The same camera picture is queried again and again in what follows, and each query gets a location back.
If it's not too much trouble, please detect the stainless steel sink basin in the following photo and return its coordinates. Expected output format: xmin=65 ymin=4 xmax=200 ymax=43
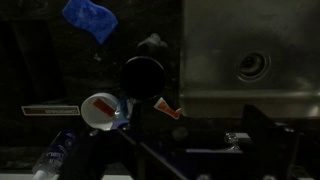
xmin=179 ymin=0 xmax=320 ymax=119

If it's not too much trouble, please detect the white cup with red label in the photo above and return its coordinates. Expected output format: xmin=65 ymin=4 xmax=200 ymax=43
xmin=80 ymin=92 xmax=120 ymax=132

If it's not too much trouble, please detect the crumpled clear wrapper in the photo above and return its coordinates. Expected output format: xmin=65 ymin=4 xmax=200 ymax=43
xmin=137 ymin=32 xmax=168 ymax=49

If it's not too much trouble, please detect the blue crumpled cloth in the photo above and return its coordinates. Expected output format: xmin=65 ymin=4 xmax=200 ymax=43
xmin=61 ymin=0 xmax=119 ymax=46

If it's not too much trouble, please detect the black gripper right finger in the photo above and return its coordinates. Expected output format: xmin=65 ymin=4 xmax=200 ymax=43
xmin=240 ymin=104 xmax=303 ymax=180

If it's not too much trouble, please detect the black cylindrical cup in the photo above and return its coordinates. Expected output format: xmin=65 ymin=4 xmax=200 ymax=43
xmin=119 ymin=55 xmax=166 ymax=101

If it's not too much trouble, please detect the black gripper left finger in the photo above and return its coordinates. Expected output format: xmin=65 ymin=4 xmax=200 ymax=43
xmin=59 ymin=128 xmax=134 ymax=180

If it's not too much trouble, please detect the white printed label strip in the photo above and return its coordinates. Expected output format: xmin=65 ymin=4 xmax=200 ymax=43
xmin=20 ymin=105 xmax=81 ymax=117

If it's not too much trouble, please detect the round metal sink drain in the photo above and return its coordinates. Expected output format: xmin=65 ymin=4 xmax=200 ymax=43
xmin=234 ymin=49 xmax=272 ymax=83

